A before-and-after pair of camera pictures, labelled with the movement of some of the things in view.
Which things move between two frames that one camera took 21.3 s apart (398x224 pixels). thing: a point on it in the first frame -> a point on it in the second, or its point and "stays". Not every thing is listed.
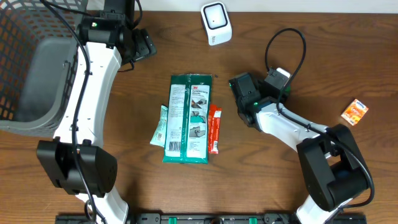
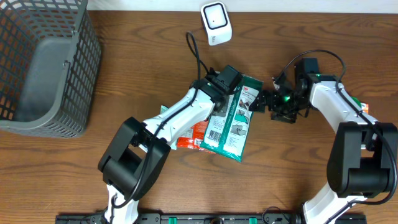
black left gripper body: (143, 46) -> (226, 104)
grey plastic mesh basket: (39, 55) stays
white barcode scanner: (217, 22) stays
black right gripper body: (257, 84) -> (286, 106)
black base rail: (213, 218) stays
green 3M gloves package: (187, 132) -> (227, 130)
